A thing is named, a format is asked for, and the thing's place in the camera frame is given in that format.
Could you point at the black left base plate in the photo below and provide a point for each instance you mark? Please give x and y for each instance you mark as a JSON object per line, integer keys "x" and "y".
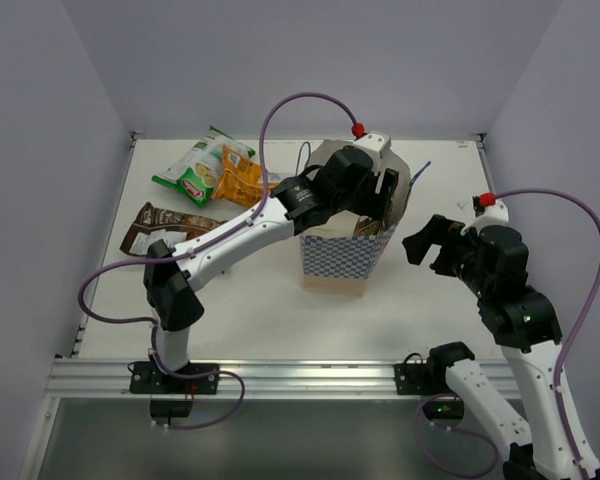
{"x": 148, "y": 379}

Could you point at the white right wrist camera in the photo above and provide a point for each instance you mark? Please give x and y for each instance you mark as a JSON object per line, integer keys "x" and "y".
{"x": 489, "y": 211}

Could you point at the green Chuba chips bag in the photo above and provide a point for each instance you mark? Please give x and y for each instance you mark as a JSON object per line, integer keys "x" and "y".
{"x": 197, "y": 173}

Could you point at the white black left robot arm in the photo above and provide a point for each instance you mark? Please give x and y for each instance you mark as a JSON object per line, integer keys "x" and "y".
{"x": 353, "y": 179}

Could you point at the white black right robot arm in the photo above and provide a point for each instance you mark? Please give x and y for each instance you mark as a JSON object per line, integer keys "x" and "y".
{"x": 547, "y": 441}

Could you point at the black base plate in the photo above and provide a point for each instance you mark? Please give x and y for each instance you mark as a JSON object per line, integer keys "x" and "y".
{"x": 413, "y": 378}
{"x": 148, "y": 379}

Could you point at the blue checkered paper bag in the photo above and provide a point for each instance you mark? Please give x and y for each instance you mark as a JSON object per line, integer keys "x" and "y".
{"x": 334, "y": 261}

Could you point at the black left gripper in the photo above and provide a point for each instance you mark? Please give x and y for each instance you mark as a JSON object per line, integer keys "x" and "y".
{"x": 376, "y": 195}

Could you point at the yellow snack bag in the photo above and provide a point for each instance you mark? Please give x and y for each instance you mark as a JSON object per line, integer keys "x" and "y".
{"x": 241, "y": 181}

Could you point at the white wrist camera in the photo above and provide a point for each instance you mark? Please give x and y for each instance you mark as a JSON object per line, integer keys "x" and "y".
{"x": 489, "y": 211}
{"x": 376, "y": 146}

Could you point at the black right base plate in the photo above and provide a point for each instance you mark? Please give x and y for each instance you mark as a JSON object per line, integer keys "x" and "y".
{"x": 413, "y": 378}

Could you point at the dark brown snack bag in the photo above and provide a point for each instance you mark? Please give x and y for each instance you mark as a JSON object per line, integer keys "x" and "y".
{"x": 368, "y": 227}
{"x": 153, "y": 224}

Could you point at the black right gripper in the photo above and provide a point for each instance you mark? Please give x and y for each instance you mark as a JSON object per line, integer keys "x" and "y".
{"x": 439, "y": 230}

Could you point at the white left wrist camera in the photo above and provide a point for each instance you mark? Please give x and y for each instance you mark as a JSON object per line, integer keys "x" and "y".
{"x": 376, "y": 146}

